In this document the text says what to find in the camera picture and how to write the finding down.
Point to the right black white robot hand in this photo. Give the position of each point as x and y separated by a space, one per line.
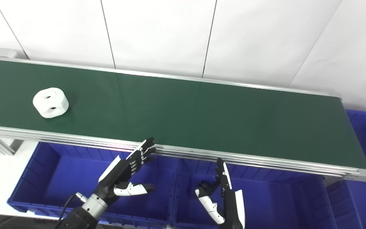
230 203

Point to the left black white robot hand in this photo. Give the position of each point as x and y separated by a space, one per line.
122 171

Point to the white two-hole plastic part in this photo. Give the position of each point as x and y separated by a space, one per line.
40 105

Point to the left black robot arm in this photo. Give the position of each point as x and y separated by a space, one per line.
75 219

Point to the green conveyor belt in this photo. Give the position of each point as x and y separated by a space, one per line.
170 111

